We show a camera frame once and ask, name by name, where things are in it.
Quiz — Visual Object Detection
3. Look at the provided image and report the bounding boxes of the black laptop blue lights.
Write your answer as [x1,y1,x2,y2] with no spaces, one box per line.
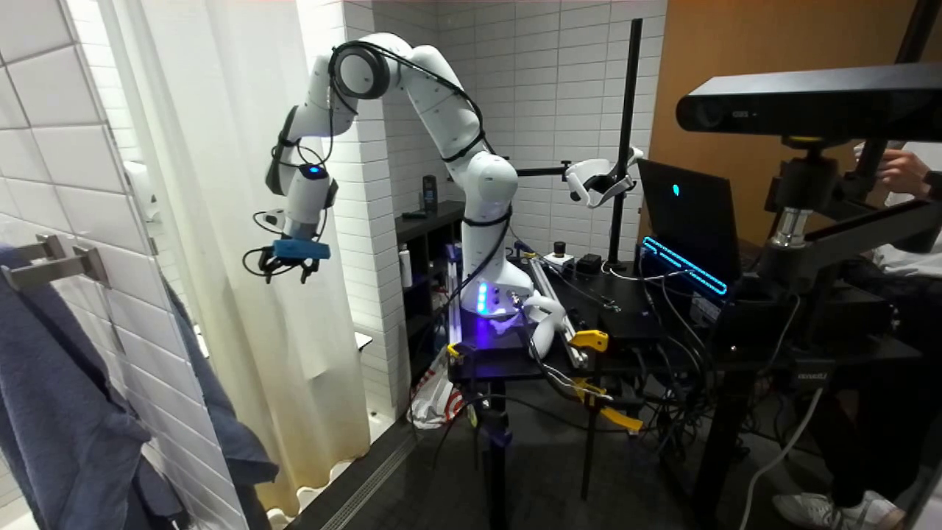
[637,155,749,302]

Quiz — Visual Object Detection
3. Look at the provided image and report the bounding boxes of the white red plastic bag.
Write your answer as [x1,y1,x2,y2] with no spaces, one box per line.
[406,348,470,436]

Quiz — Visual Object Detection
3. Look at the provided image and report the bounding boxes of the black trouser leg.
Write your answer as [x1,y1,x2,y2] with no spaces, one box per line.
[818,361,942,510]

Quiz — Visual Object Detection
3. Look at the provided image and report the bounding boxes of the orange wooden door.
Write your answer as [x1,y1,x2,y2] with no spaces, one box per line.
[647,0,930,252]

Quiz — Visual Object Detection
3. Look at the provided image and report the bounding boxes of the small black knob device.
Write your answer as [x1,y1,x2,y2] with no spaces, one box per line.
[546,242,579,276]

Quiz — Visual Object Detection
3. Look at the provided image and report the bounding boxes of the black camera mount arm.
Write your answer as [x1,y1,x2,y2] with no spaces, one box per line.
[762,133,942,291]

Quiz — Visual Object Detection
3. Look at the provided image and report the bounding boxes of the metal towel hook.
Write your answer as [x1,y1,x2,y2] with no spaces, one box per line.
[0,233,113,295]

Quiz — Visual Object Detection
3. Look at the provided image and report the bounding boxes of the white floor cable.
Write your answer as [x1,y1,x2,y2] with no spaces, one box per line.
[734,386,834,530]

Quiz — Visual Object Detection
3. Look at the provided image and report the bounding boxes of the black storage shelf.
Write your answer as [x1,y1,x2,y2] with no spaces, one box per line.
[395,201,465,386]

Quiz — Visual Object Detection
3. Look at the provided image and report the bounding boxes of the blue hanging towel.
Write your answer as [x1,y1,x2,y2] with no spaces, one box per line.
[0,245,285,530]

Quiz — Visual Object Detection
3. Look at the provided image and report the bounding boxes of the small yellow clamp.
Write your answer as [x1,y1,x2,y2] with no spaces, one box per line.
[571,327,612,357]

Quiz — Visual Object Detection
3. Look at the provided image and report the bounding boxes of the person's hand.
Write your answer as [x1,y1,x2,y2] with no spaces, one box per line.
[877,143,936,201]

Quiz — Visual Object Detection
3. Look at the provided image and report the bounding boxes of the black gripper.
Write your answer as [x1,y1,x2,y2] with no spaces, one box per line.
[288,257,325,289]

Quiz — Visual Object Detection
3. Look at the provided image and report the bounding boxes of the white curved plastic object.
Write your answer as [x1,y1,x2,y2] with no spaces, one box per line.
[522,291,584,366]

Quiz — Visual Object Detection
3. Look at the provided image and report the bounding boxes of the white camera on pole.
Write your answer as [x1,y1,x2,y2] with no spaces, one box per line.
[566,143,651,211]

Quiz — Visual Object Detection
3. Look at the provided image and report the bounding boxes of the black stereo camera bar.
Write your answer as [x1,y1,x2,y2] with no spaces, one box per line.
[675,61,942,143]

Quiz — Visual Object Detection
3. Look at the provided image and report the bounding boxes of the black equipment desk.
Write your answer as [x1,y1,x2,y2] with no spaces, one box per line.
[554,252,942,530]

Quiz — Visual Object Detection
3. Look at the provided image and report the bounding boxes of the white shower curtain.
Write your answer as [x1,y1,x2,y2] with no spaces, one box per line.
[98,0,373,517]

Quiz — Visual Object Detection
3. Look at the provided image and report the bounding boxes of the long yellow clamp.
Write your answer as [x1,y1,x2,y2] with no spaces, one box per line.
[571,377,651,439]

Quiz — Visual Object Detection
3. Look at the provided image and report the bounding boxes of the black robot stand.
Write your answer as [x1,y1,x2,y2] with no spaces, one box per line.
[450,332,601,530]

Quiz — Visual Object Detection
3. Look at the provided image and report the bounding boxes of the black vertical pole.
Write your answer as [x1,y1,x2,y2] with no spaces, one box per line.
[606,15,647,273]

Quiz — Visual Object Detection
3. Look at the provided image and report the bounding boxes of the white sneaker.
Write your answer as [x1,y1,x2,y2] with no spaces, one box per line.
[772,485,912,530]

